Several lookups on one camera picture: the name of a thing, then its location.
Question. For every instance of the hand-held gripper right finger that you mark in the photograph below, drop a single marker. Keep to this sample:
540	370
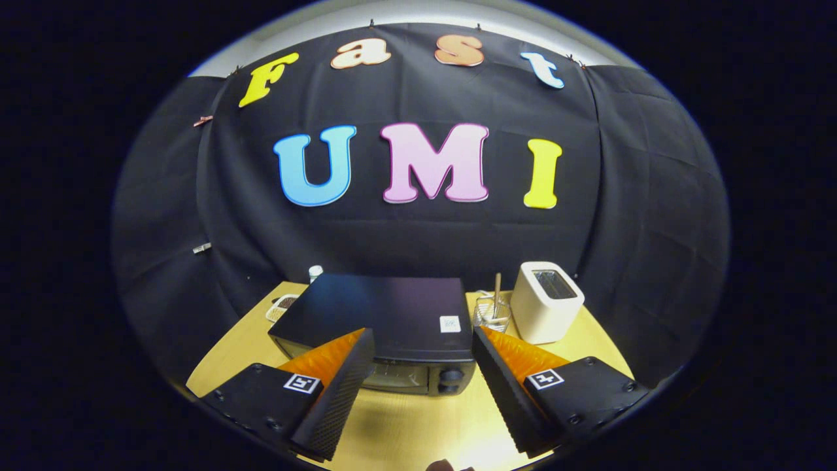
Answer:
507	399

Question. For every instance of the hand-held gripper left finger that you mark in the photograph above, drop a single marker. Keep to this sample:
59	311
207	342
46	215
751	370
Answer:
340	399

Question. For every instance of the black toaster oven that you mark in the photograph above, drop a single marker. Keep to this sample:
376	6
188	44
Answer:
379	307

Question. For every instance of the white toaster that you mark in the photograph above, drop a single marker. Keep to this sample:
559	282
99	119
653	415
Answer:
543	317

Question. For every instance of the small white-capped bottle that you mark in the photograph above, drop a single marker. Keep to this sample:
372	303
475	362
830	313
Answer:
316	273

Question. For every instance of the silver cloth clip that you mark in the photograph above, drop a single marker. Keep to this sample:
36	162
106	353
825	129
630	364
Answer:
201	248

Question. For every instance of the copper cloth clip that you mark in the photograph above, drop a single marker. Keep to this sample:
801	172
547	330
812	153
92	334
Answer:
203	120

